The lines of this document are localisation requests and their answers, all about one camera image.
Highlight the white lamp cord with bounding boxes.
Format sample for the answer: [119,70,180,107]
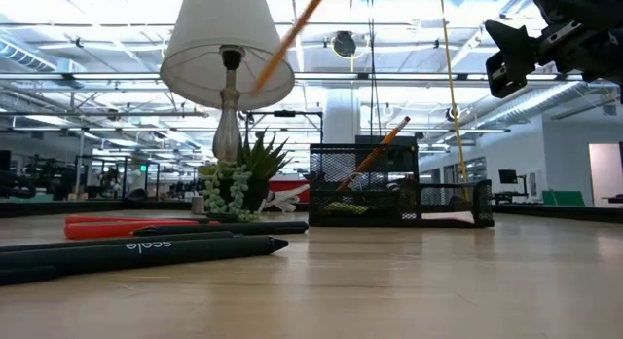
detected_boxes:
[261,182,312,214]

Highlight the green background board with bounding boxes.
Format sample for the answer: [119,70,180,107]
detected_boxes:
[541,189,586,207]

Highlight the black mesh desk organizer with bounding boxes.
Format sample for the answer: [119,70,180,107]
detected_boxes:
[308,135,495,229]

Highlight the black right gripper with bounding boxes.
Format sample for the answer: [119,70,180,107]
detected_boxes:
[484,0,623,99]

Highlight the black pen with scale print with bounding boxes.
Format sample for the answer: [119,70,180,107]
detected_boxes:
[0,235,290,287]

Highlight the table lamp with white shade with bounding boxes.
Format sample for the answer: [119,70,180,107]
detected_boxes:
[159,0,296,165]

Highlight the yellow pencil with pink eraser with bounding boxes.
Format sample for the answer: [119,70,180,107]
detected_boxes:
[337,115,412,193]
[250,0,332,95]

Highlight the red background panel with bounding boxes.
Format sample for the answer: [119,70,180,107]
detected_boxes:
[269,179,312,205]

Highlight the black hanging cable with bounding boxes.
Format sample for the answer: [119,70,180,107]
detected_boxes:
[367,0,384,138]

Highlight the black aluminium rig frame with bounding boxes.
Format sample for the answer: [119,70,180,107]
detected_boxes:
[0,198,623,225]

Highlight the black ceiling cable reel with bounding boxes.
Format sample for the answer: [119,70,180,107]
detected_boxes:
[332,30,358,58]

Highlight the background robot workstation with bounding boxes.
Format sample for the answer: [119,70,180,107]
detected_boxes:
[18,153,162,203]

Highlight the red handled scissors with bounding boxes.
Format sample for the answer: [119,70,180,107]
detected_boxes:
[64,213,223,242]

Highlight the yellow-green highlighter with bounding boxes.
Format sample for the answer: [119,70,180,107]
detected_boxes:
[322,201,370,216]

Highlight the yellow hanging cable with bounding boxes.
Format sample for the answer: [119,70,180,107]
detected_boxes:
[437,0,469,202]

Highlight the potted green succulent plant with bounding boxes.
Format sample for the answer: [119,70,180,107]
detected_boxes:
[197,128,294,222]

